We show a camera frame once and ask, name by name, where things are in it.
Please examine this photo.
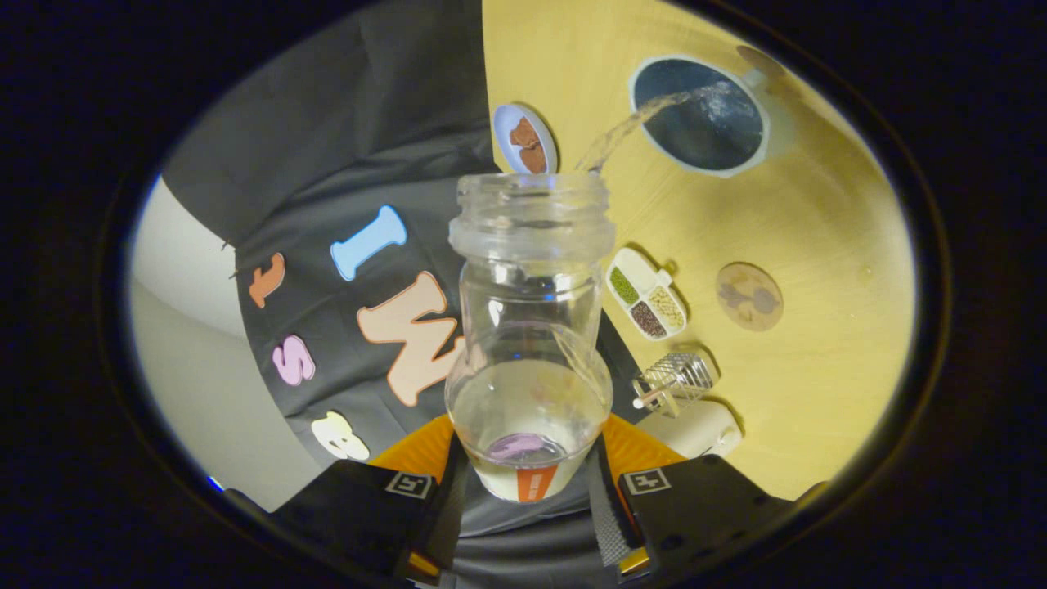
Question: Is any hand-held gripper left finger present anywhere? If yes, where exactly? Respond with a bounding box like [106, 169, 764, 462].
[270, 413, 467, 583]

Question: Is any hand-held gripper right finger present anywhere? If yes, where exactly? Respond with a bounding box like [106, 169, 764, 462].
[587, 413, 794, 578]

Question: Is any clear plastic juice bottle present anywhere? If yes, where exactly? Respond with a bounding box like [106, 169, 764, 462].
[446, 172, 616, 504]

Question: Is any round patterned coaster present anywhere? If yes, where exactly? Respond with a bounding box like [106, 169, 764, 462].
[716, 262, 784, 332]

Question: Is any white cup with wooden handle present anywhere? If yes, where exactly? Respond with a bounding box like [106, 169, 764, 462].
[628, 45, 798, 178]

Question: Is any cream toaster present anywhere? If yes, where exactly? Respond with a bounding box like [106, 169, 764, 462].
[638, 399, 744, 461]

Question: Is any white divided grain dish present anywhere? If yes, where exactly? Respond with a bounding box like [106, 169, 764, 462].
[607, 247, 688, 342]

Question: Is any wooden table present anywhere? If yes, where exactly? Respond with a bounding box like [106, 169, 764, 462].
[481, 0, 917, 501]

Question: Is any black backdrop cloth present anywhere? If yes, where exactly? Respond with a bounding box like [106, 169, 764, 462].
[160, 0, 647, 589]

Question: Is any blue plate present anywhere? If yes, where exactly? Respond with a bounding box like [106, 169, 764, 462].
[492, 103, 559, 175]

